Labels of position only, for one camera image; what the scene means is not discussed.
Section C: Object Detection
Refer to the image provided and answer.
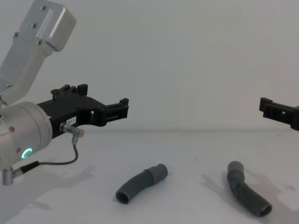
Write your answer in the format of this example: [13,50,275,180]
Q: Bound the thin dark cable silver plugs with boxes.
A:
[1,122,85,186]

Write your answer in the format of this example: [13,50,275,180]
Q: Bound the white table cloth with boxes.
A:
[0,129,299,224]

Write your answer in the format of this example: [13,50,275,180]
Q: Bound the grey curved hose smooth cuff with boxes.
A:
[115,163,169,205]

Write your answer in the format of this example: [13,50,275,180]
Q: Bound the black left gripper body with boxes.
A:
[36,91,105,141]

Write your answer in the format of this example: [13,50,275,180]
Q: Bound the grey corrugated bent hose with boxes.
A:
[227,161,273,218]

